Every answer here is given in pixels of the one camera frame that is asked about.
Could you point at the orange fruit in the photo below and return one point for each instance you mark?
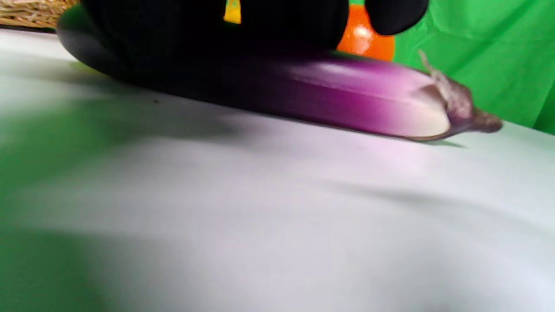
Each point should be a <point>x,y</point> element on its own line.
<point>366,39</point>

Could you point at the purple eggplant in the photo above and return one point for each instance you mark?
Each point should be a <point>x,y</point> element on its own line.
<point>347,95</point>

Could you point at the round wicker basket container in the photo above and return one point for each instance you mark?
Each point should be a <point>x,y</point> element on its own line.
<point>30,13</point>

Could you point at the person's right hand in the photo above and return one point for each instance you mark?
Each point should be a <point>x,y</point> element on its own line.
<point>195,26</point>

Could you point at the yellow mango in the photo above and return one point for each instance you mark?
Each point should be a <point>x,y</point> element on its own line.
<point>232,12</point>

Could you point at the green backdrop cloth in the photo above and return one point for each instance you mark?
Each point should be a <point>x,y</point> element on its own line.
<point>485,56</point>

